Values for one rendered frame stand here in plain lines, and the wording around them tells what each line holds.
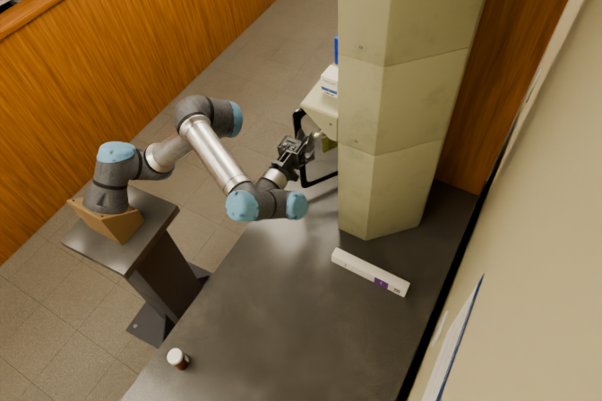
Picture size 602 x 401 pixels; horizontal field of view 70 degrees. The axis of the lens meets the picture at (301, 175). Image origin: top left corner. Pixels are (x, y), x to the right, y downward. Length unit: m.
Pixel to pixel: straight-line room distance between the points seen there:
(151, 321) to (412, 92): 1.99
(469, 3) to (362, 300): 0.94
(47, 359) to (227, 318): 1.51
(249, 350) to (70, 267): 1.78
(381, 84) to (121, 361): 2.08
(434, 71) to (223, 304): 0.98
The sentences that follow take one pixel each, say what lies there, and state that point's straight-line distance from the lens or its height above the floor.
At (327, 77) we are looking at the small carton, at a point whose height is 1.57.
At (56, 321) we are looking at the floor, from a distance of 2.89.
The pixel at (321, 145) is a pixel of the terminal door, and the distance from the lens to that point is 1.49.
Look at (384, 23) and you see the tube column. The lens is 0.91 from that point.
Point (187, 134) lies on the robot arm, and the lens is 1.24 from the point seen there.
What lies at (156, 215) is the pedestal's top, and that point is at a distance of 1.76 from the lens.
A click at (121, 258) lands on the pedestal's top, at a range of 1.72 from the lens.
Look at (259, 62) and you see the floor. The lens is 3.81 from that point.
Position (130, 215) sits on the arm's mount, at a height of 1.03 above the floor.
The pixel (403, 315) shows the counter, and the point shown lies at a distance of 1.48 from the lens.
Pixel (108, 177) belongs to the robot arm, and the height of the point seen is 1.19.
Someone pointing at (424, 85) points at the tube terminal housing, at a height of 1.63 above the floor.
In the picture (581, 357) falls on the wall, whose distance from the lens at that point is 0.22.
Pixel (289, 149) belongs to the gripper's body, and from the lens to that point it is 1.28.
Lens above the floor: 2.32
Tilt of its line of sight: 53 degrees down
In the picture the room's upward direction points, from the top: 7 degrees counter-clockwise
